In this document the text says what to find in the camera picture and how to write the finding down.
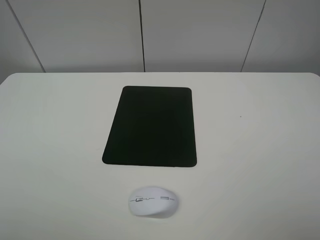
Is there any white wireless computer mouse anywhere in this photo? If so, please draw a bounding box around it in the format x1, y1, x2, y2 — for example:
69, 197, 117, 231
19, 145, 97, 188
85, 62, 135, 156
128, 186, 179, 219

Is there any black rectangular mouse pad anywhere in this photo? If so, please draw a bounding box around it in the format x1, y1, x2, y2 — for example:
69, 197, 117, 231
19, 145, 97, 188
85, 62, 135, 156
102, 85, 197, 168

